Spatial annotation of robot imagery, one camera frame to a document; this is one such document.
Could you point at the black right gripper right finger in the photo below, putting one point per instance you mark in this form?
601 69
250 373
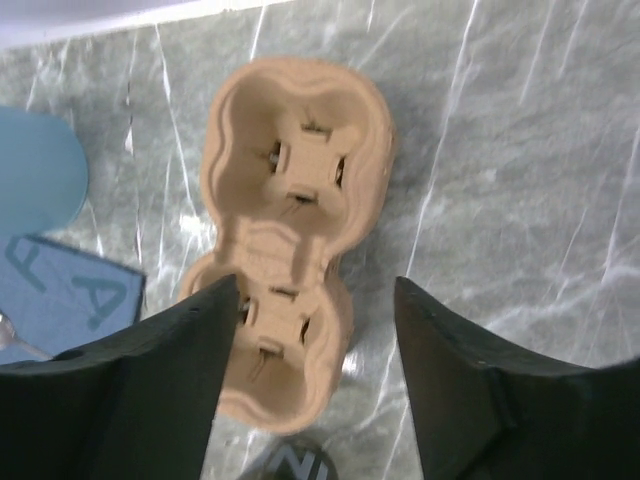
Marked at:
486 408

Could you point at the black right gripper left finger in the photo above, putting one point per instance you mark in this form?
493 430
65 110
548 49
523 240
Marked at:
138 404

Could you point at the dark translucent coffee cup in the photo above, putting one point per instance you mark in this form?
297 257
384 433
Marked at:
296 458

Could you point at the brown cardboard cup carrier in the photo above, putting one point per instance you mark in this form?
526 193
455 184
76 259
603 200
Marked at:
296 163

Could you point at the blue lettered placemat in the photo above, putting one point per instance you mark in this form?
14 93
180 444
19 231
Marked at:
59 298

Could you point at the silver spoon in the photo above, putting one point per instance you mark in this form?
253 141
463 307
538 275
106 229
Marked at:
9 337

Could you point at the blue straw holder cup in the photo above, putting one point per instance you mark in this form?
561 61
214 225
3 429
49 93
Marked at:
44 172

